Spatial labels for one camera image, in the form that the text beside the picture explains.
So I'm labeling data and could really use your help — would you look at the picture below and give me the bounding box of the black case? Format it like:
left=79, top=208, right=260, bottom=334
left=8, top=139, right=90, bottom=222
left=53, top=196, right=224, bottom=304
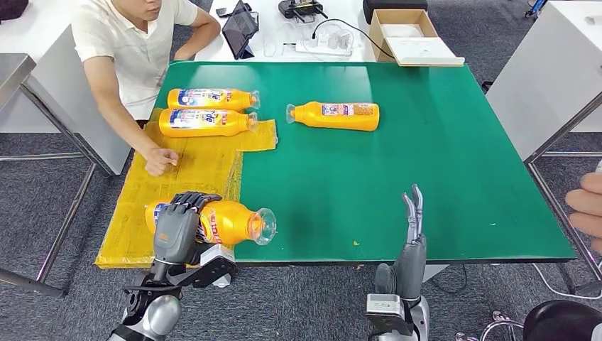
left=362, top=0, right=429, bottom=26

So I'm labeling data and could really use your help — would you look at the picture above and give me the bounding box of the black tablet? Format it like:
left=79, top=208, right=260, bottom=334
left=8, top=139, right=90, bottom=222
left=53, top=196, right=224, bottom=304
left=221, top=0, right=260, bottom=60

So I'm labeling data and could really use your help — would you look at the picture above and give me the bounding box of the green table mat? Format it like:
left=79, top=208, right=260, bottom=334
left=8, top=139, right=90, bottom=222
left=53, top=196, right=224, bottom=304
left=154, top=61, right=576, bottom=264

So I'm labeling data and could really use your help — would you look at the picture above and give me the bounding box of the brown cardboard box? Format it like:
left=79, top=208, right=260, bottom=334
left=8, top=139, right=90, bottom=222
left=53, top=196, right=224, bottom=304
left=368, top=9, right=439, bottom=63

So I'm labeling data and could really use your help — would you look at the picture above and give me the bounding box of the black chair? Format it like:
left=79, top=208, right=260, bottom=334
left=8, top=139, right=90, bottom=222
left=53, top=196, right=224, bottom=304
left=522, top=300, right=602, bottom=341

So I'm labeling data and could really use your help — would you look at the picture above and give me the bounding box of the black power cable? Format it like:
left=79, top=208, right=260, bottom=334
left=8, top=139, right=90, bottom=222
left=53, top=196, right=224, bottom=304
left=311, top=18, right=396, bottom=60

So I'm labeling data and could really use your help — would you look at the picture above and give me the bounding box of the steel table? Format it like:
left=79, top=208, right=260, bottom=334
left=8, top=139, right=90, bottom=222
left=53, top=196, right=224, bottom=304
left=0, top=53, right=114, bottom=298

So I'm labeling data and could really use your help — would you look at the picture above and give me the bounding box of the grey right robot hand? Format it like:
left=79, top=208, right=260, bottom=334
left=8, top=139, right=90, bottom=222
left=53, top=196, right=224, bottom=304
left=374, top=183, right=428, bottom=302

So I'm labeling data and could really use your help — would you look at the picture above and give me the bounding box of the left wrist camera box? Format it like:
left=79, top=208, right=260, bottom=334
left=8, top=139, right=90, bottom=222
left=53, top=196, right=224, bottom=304
left=180, top=244, right=238, bottom=289

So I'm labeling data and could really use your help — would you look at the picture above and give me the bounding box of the person's hand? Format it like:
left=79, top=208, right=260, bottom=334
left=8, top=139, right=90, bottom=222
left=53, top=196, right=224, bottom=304
left=565, top=171, right=602, bottom=255

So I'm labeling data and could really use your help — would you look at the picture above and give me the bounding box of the orange plastic bottle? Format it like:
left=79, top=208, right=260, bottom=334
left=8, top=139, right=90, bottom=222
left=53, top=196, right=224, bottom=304
left=167, top=88, right=261, bottom=113
left=285, top=101, right=381, bottom=132
left=158, top=108, right=259, bottom=139
left=144, top=200, right=278, bottom=247

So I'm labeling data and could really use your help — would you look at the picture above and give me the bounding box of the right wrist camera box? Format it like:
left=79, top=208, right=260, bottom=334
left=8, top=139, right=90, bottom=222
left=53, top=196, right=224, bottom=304
left=366, top=293, right=415, bottom=337

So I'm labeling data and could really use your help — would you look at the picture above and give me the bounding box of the black phone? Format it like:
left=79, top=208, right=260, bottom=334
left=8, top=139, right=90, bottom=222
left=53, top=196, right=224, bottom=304
left=216, top=4, right=250, bottom=18

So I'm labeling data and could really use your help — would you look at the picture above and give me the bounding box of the black bag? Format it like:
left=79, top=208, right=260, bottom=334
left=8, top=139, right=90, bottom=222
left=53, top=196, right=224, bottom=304
left=0, top=0, right=29, bottom=23

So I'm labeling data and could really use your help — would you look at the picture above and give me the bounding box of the steel table frame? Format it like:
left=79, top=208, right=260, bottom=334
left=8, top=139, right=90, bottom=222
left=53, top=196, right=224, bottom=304
left=522, top=92, right=602, bottom=298

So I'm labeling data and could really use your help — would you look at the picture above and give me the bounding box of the white box lid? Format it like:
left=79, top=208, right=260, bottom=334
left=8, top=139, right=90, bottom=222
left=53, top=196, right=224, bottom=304
left=385, top=36, right=466, bottom=67

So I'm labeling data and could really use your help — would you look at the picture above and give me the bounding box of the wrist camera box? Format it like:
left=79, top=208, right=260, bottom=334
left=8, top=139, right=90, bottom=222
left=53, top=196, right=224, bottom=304
left=366, top=293, right=415, bottom=337
left=180, top=244, right=238, bottom=289

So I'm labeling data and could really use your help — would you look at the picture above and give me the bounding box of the person's right hand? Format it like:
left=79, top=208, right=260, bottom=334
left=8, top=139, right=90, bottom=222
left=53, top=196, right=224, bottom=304
left=143, top=147, right=180, bottom=178

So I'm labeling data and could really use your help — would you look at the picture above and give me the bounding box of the white desk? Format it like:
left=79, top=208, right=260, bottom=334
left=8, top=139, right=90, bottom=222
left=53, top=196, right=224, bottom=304
left=485, top=1, right=602, bottom=163
left=195, top=0, right=378, bottom=63
left=0, top=0, right=133, bottom=176

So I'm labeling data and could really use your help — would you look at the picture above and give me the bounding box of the blue metal frame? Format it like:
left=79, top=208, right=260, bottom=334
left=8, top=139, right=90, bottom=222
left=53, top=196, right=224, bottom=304
left=525, top=0, right=549, bottom=18

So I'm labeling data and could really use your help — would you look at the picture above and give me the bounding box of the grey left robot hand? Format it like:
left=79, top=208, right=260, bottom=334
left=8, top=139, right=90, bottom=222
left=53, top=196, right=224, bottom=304
left=153, top=190, right=223, bottom=267

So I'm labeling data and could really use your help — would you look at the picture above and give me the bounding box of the yellow taped cardboard sheet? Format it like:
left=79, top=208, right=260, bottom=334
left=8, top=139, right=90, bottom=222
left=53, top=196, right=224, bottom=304
left=95, top=109, right=278, bottom=270

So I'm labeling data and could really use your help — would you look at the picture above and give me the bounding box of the black remote controller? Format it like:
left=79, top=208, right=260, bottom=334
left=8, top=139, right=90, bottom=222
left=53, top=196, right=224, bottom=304
left=278, top=0, right=329, bottom=21

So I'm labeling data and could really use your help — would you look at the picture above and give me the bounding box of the chrome chair base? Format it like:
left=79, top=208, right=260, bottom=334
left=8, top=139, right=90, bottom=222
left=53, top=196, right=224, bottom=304
left=455, top=310, right=524, bottom=341

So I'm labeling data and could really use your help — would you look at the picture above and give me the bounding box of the white floor cable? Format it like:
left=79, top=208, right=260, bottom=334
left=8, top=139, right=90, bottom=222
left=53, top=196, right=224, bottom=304
left=531, top=262, right=602, bottom=302

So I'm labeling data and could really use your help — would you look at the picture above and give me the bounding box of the white power adapter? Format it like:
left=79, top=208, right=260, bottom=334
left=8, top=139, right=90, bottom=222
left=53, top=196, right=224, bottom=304
left=328, top=31, right=352, bottom=50

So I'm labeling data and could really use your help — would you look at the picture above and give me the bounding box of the white power strip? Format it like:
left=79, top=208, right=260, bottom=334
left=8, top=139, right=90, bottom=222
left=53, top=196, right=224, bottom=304
left=295, top=40, right=354, bottom=58

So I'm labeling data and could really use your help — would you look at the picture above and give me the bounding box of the person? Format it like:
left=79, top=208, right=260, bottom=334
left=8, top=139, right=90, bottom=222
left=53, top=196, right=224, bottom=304
left=70, top=0, right=222, bottom=178

